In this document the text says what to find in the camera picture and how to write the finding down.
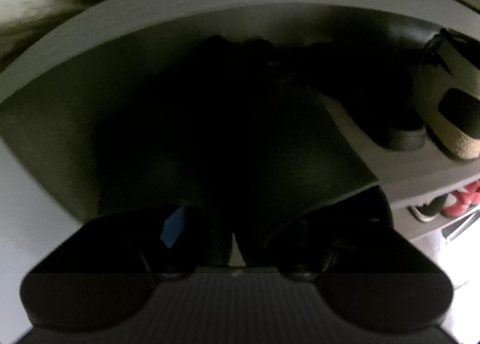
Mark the cream sneaker with pink stripe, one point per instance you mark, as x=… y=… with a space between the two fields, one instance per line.
x=438 y=111

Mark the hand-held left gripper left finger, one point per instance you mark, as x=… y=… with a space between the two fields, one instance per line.
x=174 y=226

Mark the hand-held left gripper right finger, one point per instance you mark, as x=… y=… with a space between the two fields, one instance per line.
x=320 y=256

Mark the black zippered boot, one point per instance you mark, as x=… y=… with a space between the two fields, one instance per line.
x=393 y=130

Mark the red black white sneaker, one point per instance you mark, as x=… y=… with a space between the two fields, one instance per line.
x=461 y=202

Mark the black slide sandal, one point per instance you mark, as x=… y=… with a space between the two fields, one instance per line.
x=318 y=216

